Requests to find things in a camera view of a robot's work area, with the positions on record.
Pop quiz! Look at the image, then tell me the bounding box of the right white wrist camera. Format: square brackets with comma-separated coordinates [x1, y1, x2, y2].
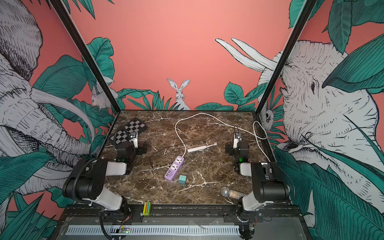
[233, 133, 242, 149]

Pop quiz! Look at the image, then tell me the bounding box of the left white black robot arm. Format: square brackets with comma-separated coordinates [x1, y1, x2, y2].
[62, 142, 147, 222]

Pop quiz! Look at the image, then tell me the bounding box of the white electric toothbrush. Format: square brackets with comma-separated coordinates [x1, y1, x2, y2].
[187, 143, 218, 153]

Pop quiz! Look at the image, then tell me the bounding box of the purple power strip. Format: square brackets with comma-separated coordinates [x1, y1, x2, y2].
[165, 156, 185, 181]

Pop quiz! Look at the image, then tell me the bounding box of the left black frame post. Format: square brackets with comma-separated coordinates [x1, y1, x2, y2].
[50, 0, 121, 115]

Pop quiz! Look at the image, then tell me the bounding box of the silver glitter microphone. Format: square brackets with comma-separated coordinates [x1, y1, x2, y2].
[221, 187, 246, 200]

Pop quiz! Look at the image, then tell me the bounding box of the right black frame post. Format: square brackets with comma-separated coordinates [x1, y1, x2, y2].
[256, 0, 317, 116]

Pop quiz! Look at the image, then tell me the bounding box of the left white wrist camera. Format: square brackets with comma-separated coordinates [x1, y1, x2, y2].
[130, 132, 138, 149]

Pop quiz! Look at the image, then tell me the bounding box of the black frame post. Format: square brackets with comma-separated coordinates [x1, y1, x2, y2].
[50, 0, 121, 115]
[256, 0, 317, 116]

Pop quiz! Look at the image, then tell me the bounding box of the white power strip cable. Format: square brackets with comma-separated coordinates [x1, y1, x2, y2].
[174, 112, 271, 163]

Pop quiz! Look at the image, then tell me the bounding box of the small green circuit board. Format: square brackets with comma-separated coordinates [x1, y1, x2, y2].
[119, 227, 131, 234]

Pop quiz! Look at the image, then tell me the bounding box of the black white checkerboard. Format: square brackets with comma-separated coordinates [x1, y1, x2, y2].
[109, 118, 148, 147]

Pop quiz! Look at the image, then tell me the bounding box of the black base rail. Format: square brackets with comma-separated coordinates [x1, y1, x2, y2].
[59, 204, 303, 224]

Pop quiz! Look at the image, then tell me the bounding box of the white ventilation grille strip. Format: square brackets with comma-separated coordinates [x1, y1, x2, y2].
[65, 225, 240, 237]

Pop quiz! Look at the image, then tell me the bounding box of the rainbow striped block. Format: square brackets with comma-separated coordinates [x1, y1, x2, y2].
[142, 202, 151, 216]

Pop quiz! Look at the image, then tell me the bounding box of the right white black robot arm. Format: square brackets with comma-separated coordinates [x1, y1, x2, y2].
[221, 140, 290, 212]

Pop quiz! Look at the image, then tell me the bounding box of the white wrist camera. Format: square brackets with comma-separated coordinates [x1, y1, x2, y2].
[233, 133, 242, 149]
[130, 132, 138, 149]

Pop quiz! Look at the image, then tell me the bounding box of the teal charger plug adapter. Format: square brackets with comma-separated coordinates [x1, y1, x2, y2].
[178, 175, 187, 186]

